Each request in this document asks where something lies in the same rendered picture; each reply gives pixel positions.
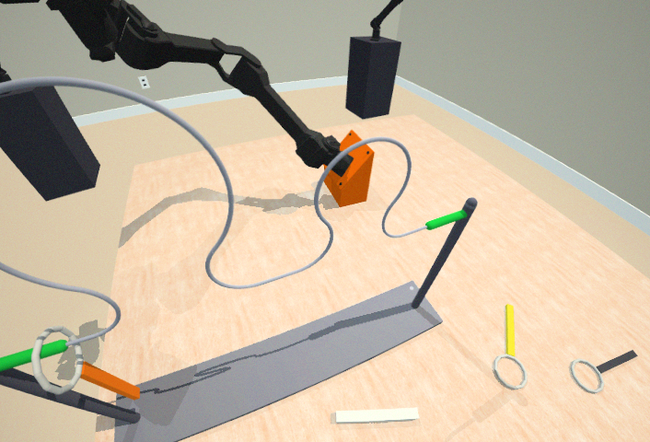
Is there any white rectangular bar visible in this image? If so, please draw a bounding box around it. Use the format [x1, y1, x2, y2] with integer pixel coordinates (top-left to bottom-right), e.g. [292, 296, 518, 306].
[336, 407, 420, 423]

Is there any white loop with orange handle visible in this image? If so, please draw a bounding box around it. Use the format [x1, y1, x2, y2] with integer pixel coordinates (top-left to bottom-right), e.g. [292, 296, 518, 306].
[31, 325, 140, 401]

